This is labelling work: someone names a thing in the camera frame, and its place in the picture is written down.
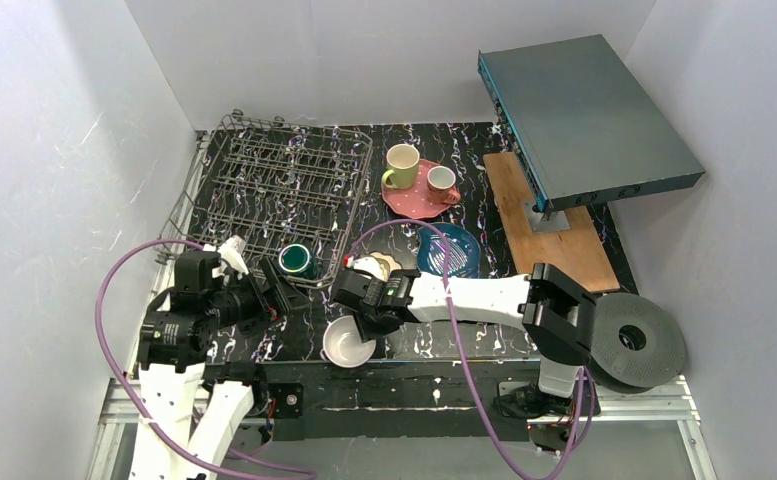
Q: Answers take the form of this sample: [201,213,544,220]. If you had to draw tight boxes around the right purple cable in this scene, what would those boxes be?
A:
[344,218,598,480]

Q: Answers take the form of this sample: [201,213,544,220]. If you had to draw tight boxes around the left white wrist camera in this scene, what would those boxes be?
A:
[216,235,249,275]

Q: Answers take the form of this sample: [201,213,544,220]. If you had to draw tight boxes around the grey wire dish rack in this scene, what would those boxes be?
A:
[156,109,373,289]

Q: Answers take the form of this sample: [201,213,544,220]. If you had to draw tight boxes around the light green mug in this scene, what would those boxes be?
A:
[381,144,420,190]

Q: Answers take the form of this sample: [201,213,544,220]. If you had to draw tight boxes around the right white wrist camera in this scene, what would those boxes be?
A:
[344,255,383,281]

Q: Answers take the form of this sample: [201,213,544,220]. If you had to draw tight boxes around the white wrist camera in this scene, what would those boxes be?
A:
[344,255,383,281]
[216,235,249,275]

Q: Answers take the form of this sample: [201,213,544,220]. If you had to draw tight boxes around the white bowl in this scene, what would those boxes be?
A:
[320,315,376,369]

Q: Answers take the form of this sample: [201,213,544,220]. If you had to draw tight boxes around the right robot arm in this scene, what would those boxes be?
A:
[331,263,598,418]

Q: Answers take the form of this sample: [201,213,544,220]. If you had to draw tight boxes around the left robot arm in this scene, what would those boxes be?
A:
[130,248,310,479]

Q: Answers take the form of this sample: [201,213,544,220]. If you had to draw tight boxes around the teal metal case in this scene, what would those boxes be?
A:
[477,34,705,214]

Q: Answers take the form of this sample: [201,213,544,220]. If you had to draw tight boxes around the wooden board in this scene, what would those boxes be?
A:
[483,152,620,293]

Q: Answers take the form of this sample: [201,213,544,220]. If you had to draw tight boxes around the dark green cup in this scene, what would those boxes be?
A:
[277,243,318,280]

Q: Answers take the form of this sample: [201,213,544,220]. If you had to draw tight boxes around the pink dotted plate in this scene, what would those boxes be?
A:
[382,159,454,220]

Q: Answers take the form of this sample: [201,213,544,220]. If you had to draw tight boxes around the pink small cup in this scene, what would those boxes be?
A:
[427,166,461,205]

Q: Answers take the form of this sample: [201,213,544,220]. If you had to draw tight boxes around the blue leaf-shaped plate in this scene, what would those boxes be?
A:
[416,222,481,278]

